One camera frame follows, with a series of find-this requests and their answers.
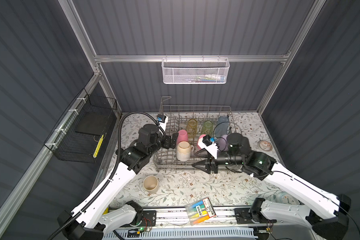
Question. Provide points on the yellow glass tumbler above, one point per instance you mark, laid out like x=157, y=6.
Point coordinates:
x=192, y=128

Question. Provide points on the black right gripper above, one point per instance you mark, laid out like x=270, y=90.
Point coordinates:
x=204, y=163

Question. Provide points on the purple cup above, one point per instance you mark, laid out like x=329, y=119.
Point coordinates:
x=223, y=144

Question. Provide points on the blue plastic tumbler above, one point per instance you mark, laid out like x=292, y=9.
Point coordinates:
x=222, y=126

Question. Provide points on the white round clock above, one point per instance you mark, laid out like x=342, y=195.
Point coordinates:
x=285, y=198

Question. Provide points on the pink cup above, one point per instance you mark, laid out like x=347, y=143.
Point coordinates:
x=199, y=141
x=182, y=136

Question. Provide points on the highlighter marker pack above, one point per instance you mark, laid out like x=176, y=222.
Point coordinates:
x=200, y=211

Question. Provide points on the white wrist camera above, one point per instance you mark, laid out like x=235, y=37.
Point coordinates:
x=210, y=145
x=162, y=120

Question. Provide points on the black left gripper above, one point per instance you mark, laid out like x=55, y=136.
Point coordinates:
x=166, y=144

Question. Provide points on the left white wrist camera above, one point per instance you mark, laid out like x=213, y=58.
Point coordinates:
x=162, y=120

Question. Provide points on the green glass tumbler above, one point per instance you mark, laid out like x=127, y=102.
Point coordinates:
x=207, y=128

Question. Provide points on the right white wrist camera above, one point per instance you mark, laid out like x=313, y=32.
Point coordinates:
x=210, y=145

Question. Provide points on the white mesh wall basket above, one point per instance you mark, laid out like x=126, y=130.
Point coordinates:
x=200, y=71

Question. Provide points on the yellow highlighter in basket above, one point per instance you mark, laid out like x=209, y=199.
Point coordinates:
x=98, y=147

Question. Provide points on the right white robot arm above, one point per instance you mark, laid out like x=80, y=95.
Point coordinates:
x=324, y=213

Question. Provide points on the white mug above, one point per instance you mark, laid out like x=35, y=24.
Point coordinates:
x=185, y=151

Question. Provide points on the black wire wall basket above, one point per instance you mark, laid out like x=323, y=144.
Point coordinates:
x=75, y=139

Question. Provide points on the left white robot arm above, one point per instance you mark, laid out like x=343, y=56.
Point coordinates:
x=88, y=221

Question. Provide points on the beige cup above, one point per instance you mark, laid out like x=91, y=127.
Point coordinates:
x=151, y=184

